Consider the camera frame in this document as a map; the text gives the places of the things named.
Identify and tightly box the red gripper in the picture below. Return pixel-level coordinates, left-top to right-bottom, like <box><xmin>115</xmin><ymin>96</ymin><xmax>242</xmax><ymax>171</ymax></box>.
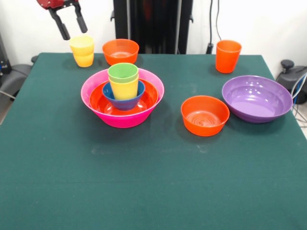
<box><xmin>35</xmin><ymin>0</ymin><xmax>88</xmax><ymax>41</ymax></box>

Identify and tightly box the small orange plastic bowl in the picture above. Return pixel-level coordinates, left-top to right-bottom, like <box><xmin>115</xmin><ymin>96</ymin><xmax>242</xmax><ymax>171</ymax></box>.
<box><xmin>102</xmin><ymin>38</ymin><xmax>140</xmax><ymax>68</ymax></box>
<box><xmin>180</xmin><ymin>95</ymin><xmax>230</xmax><ymax>138</ymax></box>

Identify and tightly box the green plastic cup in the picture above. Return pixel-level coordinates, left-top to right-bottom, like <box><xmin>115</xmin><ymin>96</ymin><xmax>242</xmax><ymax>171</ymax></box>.
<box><xmin>107</xmin><ymin>63</ymin><xmax>140</xmax><ymax>84</ymax></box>

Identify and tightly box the yellow plastic cup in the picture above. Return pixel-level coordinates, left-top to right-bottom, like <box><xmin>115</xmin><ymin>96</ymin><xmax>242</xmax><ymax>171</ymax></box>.
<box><xmin>109</xmin><ymin>78</ymin><xmax>140</xmax><ymax>101</ymax></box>
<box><xmin>69</xmin><ymin>35</ymin><xmax>95</xmax><ymax>56</ymax></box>

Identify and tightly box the blue plastic bowl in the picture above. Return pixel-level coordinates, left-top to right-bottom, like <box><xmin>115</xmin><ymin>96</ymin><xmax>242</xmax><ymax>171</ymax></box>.
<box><xmin>102</xmin><ymin>80</ymin><xmax>146</xmax><ymax>111</ymax></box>

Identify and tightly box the large orange plastic bowl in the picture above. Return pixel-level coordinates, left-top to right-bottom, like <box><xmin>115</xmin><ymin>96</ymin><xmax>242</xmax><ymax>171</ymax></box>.
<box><xmin>89</xmin><ymin>78</ymin><xmax>159</xmax><ymax>115</ymax></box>

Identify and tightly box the large pink plastic bowl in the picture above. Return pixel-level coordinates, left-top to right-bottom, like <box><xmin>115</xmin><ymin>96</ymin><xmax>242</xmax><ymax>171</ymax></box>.
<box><xmin>80</xmin><ymin>68</ymin><xmax>165</xmax><ymax>129</ymax></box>

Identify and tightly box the light orange plastic cup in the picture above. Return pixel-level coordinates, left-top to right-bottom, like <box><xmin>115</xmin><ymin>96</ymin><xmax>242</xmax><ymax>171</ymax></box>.
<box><xmin>73</xmin><ymin>51</ymin><xmax>94</xmax><ymax>68</ymax></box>

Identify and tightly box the black equipment box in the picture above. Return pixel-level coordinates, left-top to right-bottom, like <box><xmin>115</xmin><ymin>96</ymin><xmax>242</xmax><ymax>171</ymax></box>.
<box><xmin>0</xmin><ymin>32</ymin><xmax>12</xmax><ymax>75</ymax></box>

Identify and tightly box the black stand base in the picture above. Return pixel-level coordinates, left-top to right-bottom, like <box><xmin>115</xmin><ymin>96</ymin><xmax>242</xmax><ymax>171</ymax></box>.
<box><xmin>0</xmin><ymin>55</ymin><xmax>39</xmax><ymax>99</ymax></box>
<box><xmin>275</xmin><ymin>59</ymin><xmax>307</xmax><ymax>106</ymax></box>

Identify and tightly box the dark green tablecloth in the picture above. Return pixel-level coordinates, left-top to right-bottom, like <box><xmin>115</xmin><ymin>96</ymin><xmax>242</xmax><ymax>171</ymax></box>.
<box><xmin>0</xmin><ymin>52</ymin><xmax>307</xmax><ymax>230</ymax></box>

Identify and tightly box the purple plastic bowl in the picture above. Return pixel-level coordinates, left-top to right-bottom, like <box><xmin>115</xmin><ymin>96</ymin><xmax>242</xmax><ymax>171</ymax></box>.
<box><xmin>221</xmin><ymin>75</ymin><xmax>294</xmax><ymax>124</ymax></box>

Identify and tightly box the grey cable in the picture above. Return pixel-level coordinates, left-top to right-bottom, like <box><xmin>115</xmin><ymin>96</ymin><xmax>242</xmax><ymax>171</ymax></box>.
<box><xmin>0</xmin><ymin>89</ymin><xmax>16</xmax><ymax>99</ymax></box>

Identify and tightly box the thick black cable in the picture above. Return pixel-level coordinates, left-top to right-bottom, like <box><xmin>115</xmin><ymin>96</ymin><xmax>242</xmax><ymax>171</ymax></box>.
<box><xmin>206</xmin><ymin>0</ymin><xmax>214</xmax><ymax>55</ymax></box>

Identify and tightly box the thin black cable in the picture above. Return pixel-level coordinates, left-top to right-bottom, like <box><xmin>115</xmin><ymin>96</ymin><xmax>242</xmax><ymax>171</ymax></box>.
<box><xmin>215</xmin><ymin>0</ymin><xmax>223</xmax><ymax>41</ymax></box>

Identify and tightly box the white cable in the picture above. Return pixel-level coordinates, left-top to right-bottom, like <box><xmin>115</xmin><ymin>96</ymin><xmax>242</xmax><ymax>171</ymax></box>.
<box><xmin>290</xmin><ymin>71</ymin><xmax>307</xmax><ymax>96</ymax></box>

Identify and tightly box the blue cable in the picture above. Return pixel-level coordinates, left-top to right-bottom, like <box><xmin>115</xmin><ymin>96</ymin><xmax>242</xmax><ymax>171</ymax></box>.
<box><xmin>294</xmin><ymin>85</ymin><xmax>305</xmax><ymax>105</ymax></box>

